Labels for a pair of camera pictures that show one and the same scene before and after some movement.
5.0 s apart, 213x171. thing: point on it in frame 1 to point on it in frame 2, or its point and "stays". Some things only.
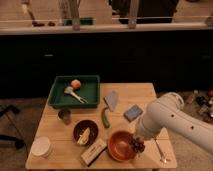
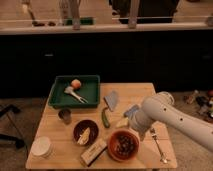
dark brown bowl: [81, 126] stays
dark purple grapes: [137, 144] to [124, 145]
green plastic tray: [89, 90] stays
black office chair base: [6, 109] stays
